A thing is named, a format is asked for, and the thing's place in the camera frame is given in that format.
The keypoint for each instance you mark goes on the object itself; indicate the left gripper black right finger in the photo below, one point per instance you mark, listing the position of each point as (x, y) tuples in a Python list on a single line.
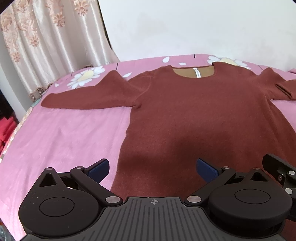
[(233, 200)]

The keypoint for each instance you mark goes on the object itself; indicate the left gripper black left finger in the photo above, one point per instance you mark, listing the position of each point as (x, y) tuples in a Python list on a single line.
[(67, 203)]

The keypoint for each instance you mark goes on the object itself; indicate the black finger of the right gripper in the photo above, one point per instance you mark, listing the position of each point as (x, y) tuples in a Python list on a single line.
[(282, 171)]

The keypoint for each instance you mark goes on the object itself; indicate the dark red knit sweater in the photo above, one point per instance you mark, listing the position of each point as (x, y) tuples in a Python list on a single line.
[(226, 118)]

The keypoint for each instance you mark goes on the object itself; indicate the red clothes pile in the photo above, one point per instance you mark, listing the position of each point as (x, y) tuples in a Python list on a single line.
[(8, 127)]

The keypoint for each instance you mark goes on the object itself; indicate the pink floral bed sheet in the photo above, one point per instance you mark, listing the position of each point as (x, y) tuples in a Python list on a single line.
[(63, 139)]

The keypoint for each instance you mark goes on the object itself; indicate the beige floral curtain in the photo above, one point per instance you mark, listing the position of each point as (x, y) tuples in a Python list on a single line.
[(48, 39)]

